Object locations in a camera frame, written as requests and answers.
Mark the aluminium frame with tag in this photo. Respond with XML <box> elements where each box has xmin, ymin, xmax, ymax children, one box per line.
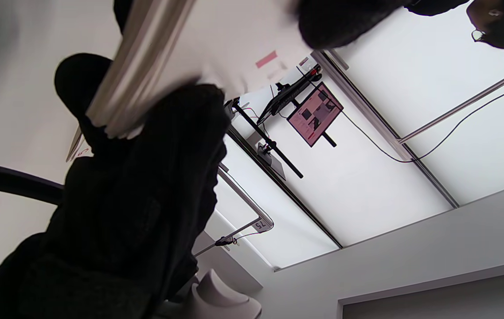
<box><xmin>194</xmin><ymin>165</ymin><xmax>275</xmax><ymax>258</ymax></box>

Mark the black equipment stand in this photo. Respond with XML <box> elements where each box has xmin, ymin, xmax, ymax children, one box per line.
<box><xmin>232</xmin><ymin>66</ymin><xmax>336</xmax><ymax>179</ymax></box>

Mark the black hanging cable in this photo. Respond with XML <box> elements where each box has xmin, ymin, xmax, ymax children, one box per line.
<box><xmin>296</xmin><ymin>66</ymin><xmax>504</xmax><ymax>163</ymax></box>

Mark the person's left hand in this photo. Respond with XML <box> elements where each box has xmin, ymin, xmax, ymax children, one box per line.
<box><xmin>0</xmin><ymin>53</ymin><xmax>231</xmax><ymax>319</ymax></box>

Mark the deck of playing cards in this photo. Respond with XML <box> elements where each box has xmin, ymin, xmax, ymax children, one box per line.
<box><xmin>66</xmin><ymin>0</ymin><xmax>319</xmax><ymax>162</ymax></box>

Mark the person's right hand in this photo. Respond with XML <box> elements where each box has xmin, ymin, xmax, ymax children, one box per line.
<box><xmin>298</xmin><ymin>0</ymin><xmax>412</xmax><ymax>49</ymax></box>

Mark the aluminium rig frame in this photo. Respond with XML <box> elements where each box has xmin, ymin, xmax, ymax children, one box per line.
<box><xmin>397</xmin><ymin>58</ymin><xmax>504</xmax><ymax>144</ymax></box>

